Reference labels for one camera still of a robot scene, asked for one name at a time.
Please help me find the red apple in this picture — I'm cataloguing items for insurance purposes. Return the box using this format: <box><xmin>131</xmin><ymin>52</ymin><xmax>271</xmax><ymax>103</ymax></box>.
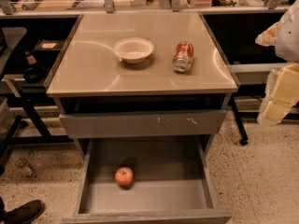
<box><xmin>115</xmin><ymin>166</ymin><xmax>134</xmax><ymax>187</ymax></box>

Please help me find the open grey middle drawer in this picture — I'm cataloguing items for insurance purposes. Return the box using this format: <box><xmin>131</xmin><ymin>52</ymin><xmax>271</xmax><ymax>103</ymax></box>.
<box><xmin>61</xmin><ymin>137</ymin><xmax>232</xmax><ymax>224</ymax></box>

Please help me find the closed grey top drawer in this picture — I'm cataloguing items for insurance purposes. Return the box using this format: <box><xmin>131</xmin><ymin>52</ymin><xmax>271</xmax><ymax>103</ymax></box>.
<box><xmin>60</xmin><ymin>109</ymin><xmax>226</xmax><ymax>139</ymax></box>

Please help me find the orange soda can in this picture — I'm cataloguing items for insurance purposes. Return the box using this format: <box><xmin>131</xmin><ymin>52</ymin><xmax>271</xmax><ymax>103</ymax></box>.
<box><xmin>172</xmin><ymin>41</ymin><xmax>194</xmax><ymax>73</ymax></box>

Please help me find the black round object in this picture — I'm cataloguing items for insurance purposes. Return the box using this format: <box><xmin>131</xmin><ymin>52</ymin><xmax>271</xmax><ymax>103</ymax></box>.
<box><xmin>23</xmin><ymin>66</ymin><xmax>46</xmax><ymax>83</ymax></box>

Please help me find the dark shoe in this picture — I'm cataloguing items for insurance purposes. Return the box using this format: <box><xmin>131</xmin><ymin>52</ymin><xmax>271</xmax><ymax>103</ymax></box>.
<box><xmin>1</xmin><ymin>200</ymin><xmax>44</xmax><ymax>224</ymax></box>

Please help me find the white paper bowl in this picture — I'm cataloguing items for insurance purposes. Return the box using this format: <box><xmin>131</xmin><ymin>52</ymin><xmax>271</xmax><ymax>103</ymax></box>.
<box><xmin>113</xmin><ymin>37</ymin><xmax>154</xmax><ymax>64</ymax></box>

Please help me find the grey drawer cabinet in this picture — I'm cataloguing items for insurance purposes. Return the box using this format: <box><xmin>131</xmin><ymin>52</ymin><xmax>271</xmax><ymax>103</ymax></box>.
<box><xmin>46</xmin><ymin>11</ymin><xmax>238</xmax><ymax>151</ymax></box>

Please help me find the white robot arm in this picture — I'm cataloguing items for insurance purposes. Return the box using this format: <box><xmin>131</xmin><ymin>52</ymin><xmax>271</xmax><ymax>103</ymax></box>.
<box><xmin>255</xmin><ymin>2</ymin><xmax>299</xmax><ymax>126</ymax></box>

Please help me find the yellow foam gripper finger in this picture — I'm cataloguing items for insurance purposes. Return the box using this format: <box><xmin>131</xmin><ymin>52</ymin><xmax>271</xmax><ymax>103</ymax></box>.
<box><xmin>257</xmin><ymin>63</ymin><xmax>299</xmax><ymax>124</ymax></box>
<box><xmin>255</xmin><ymin>22</ymin><xmax>278</xmax><ymax>47</ymax></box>

